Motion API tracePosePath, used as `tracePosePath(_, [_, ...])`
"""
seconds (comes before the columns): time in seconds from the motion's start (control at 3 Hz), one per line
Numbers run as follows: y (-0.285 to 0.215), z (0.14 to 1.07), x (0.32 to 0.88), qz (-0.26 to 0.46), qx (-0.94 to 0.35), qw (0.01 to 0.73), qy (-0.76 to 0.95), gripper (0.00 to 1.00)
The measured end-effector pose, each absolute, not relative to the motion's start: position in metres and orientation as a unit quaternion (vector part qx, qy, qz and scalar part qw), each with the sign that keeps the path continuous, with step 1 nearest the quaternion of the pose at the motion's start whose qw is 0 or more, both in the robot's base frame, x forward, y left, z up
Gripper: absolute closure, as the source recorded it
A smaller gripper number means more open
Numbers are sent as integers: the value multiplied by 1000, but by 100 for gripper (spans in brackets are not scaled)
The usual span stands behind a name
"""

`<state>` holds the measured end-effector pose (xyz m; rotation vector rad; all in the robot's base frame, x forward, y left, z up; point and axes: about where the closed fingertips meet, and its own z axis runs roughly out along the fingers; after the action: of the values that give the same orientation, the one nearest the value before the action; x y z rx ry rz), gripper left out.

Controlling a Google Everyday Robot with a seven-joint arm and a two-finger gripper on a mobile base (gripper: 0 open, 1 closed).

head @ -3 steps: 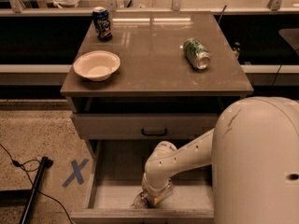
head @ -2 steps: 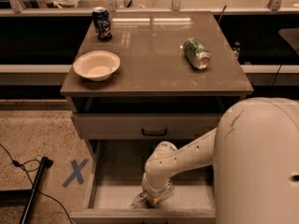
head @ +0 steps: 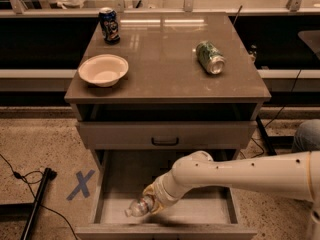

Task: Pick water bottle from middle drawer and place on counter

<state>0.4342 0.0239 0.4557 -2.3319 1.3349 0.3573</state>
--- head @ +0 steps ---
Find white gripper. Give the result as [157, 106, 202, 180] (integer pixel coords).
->
[142, 172, 187, 214]

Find clear plastic water bottle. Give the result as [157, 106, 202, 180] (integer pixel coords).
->
[125, 195, 155, 217]

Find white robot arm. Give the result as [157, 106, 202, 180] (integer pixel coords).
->
[143, 151, 320, 240]

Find open lower drawer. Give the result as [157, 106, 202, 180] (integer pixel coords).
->
[76, 151, 256, 240]

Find closed upper drawer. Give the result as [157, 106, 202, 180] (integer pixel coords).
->
[77, 121, 256, 150]

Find grey drawer cabinet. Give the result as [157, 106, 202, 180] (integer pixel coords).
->
[65, 12, 271, 163]

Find blue tape cross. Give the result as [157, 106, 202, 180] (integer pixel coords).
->
[67, 170, 95, 201]

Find black pole left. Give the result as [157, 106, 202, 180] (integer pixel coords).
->
[20, 168, 57, 240]

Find black pole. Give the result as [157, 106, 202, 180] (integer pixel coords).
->
[20, 168, 57, 240]
[256, 116, 276, 156]

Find black pole right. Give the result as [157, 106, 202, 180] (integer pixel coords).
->
[256, 116, 276, 156]

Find white paper bowl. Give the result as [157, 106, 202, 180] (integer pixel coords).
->
[78, 54, 129, 87]

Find green soda can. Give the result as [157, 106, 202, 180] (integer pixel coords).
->
[196, 41, 225, 75]

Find person leg in jeans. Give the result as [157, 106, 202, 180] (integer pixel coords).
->
[292, 119, 320, 153]

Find blue soda can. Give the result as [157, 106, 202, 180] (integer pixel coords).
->
[99, 7, 120, 45]

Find black drawer handle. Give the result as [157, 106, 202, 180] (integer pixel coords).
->
[151, 137, 179, 146]

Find black cable left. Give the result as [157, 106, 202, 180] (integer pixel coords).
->
[0, 153, 79, 240]

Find black power adapter cable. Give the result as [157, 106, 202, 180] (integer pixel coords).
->
[238, 68, 303, 160]

